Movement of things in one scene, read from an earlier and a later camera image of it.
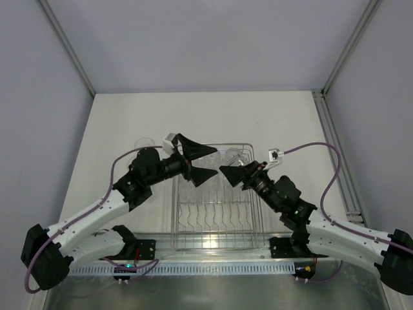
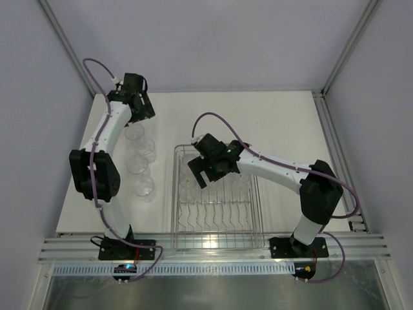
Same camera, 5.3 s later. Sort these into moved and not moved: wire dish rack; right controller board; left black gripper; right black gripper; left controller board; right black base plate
Moved: left black gripper; right black gripper
Not moved: wire dish rack; right controller board; right black base plate; left controller board
